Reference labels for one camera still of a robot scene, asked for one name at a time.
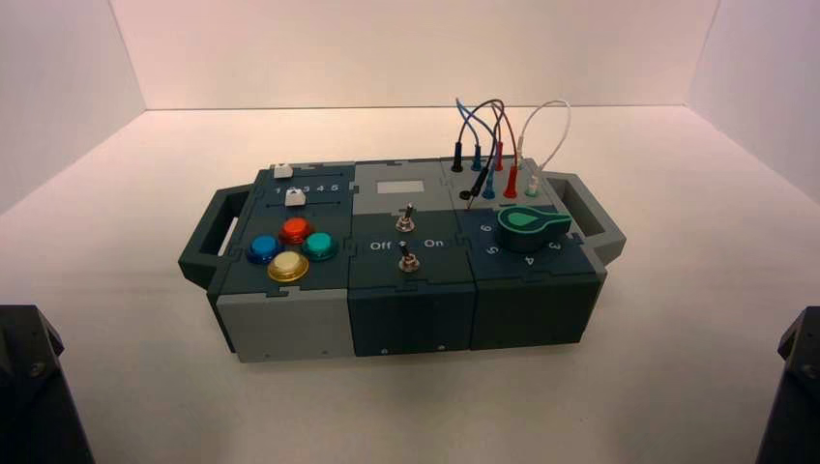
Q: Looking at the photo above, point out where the grey display window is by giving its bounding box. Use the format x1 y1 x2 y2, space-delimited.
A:
375 180 426 196

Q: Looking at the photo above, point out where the teal round push button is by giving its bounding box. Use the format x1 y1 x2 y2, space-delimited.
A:
301 231 339 263

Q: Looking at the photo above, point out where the blue round push button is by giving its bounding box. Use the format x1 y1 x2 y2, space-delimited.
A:
246 235 284 266

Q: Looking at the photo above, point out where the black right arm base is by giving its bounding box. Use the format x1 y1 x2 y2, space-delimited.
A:
755 305 820 464

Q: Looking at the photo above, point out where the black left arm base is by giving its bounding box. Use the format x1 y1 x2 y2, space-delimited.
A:
0 304 98 464

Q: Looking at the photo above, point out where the blue jumper cable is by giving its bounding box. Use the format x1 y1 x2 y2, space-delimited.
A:
454 97 500 200

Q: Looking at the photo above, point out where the white jumper cable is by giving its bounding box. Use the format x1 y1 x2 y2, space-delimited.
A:
515 100 572 198

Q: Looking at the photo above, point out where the yellow round push button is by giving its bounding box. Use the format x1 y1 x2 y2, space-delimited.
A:
267 250 310 283

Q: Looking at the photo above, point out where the dark green grey control box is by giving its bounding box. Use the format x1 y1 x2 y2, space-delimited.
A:
178 157 628 364

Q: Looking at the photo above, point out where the red round push button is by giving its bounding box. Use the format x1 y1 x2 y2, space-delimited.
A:
279 217 314 246

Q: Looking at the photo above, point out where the green rotary knob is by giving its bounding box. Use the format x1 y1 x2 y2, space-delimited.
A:
496 205 573 255

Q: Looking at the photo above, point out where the black jumper cable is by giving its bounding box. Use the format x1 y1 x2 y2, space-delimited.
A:
450 99 508 212

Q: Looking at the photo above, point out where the red jumper cable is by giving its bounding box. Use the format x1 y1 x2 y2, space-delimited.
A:
489 105 521 200

